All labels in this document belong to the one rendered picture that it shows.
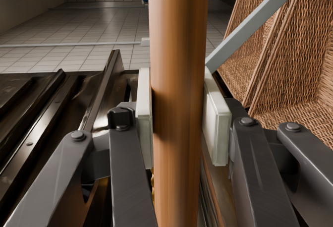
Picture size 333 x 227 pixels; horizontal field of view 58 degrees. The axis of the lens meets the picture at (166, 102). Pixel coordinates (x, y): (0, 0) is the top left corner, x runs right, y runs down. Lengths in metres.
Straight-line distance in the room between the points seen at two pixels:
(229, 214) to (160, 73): 0.70
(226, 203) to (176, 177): 0.68
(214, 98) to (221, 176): 0.79
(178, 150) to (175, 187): 0.03
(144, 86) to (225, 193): 0.73
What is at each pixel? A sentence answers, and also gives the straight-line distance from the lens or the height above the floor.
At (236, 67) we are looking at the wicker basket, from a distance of 1.67.
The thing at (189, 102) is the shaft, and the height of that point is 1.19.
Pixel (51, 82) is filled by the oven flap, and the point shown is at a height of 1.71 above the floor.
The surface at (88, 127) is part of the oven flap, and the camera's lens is 0.90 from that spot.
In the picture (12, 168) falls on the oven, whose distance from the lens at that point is 1.08.
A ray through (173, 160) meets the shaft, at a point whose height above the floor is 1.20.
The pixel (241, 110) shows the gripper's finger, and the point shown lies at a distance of 0.16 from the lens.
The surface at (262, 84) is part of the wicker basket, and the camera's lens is 1.16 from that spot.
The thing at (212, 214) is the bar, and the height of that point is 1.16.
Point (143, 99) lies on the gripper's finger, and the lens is 0.15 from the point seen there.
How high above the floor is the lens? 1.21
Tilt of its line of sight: 2 degrees down
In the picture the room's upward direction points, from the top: 92 degrees counter-clockwise
